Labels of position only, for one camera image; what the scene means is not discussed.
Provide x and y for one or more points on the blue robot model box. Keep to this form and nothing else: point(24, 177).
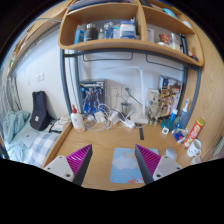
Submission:
point(93, 94)

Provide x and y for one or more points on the teal round lid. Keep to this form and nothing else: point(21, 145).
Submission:
point(168, 124)

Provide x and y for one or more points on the white tissue pack on shelf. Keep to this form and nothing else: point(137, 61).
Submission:
point(127, 30)

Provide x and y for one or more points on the dark thermos bottle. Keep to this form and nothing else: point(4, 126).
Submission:
point(91, 32)

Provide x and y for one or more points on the red chips can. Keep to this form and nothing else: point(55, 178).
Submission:
point(193, 133)

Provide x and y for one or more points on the white mug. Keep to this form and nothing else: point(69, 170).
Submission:
point(195, 148)

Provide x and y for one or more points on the colourful figure box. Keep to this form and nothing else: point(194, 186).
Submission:
point(170, 91)

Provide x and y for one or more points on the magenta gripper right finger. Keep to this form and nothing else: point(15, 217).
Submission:
point(152, 166)

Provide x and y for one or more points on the metal cup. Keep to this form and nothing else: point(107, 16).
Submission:
point(126, 107)

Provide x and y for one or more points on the white lotion bottle red cap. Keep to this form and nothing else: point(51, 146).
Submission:
point(77, 120)

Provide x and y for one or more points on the black backpack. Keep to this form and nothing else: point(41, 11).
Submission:
point(40, 118)

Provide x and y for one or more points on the white computer mouse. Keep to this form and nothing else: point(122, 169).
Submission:
point(171, 153)

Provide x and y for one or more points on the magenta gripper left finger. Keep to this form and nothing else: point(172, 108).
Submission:
point(72, 167)

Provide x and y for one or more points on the teal blanket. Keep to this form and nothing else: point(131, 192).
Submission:
point(13, 123)

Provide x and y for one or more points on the white power strip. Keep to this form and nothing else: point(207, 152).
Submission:
point(130, 124)

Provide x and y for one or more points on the wooden wall shelf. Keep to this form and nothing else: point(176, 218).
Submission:
point(157, 28)

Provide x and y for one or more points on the blue spray bottle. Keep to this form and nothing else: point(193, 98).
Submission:
point(183, 115)

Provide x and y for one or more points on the blue cloud mouse pad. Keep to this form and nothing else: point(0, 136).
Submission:
point(125, 168)

